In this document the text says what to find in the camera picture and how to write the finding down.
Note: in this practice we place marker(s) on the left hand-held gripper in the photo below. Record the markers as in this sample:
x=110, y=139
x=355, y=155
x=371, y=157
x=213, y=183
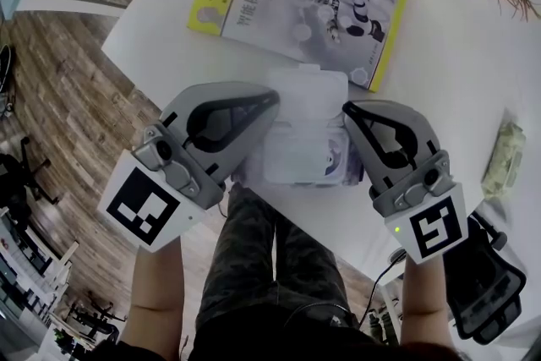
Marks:
x=143, y=203

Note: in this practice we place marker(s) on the person's left forearm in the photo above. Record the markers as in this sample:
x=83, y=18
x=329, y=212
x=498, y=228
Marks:
x=154, y=296

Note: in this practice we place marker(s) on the black and white sneaker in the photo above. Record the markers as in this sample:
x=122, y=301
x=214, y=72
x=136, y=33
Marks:
x=6, y=67

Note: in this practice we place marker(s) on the person's camouflage trousers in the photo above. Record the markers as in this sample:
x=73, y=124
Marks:
x=270, y=258

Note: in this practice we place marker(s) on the green patterned tissue pack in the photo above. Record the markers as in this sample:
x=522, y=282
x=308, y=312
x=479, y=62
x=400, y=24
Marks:
x=505, y=160

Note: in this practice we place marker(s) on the person's black shirt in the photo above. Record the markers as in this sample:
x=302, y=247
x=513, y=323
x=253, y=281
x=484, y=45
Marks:
x=253, y=346

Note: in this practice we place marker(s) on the lilac wet wipe pack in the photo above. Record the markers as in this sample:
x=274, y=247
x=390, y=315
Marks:
x=296, y=156

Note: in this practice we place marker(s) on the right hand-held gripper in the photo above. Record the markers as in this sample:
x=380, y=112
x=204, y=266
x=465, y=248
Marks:
x=431, y=224

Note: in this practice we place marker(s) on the person's right forearm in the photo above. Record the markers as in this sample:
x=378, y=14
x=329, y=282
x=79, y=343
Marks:
x=422, y=304

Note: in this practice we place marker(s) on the black chair base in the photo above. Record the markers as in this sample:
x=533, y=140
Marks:
x=25, y=173

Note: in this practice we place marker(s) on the black office chair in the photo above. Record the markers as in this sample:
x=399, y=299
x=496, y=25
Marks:
x=486, y=287
x=93, y=317

